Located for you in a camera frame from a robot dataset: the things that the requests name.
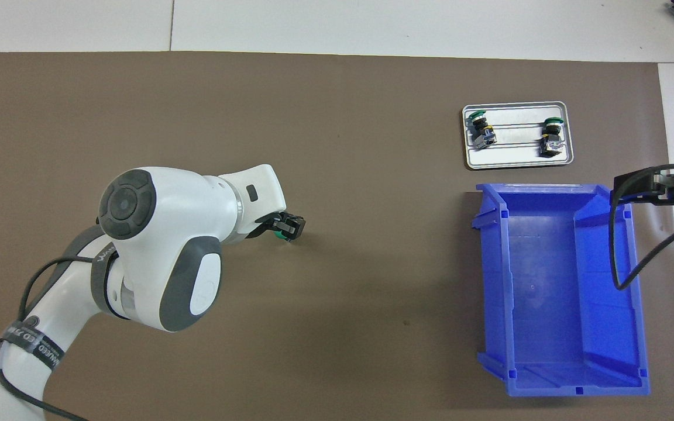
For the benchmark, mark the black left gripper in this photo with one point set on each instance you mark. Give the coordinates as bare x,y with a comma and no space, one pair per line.
268,223

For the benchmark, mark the green cap push button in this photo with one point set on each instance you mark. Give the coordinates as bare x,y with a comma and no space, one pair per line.
550,143
280,236
482,133

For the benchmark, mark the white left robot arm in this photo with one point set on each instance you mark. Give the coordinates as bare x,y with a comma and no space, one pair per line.
167,234

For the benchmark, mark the grey metal tray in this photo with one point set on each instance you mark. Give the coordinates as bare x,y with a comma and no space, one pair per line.
518,155

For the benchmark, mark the blue plastic storage bin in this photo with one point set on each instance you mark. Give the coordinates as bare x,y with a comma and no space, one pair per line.
547,304

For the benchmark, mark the brown paper table mat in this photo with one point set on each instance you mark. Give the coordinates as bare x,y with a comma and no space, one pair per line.
138,117

